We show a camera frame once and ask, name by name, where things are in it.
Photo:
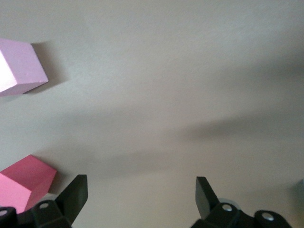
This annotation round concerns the pink foam cube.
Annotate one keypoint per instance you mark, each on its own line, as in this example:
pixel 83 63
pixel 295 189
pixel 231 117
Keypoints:
pixel 21 69

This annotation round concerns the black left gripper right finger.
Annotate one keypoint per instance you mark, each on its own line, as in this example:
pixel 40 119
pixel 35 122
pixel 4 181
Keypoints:
pixel 206 202

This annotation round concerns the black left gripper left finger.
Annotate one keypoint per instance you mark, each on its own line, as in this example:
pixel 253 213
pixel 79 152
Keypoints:
pixel 71 199

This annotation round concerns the red foam cube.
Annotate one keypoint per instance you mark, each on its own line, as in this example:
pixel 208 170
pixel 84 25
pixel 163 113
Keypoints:
pixel 26 180

